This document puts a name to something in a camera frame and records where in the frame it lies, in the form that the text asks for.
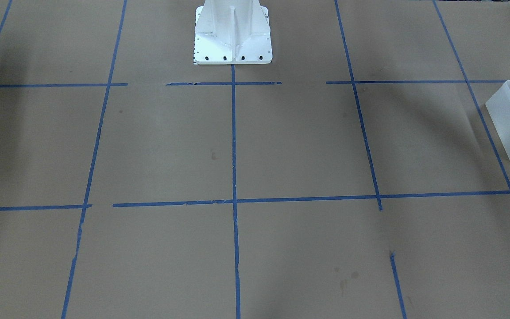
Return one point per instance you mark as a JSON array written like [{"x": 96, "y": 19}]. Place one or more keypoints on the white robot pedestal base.
[{"x": 232, "y": 32}]

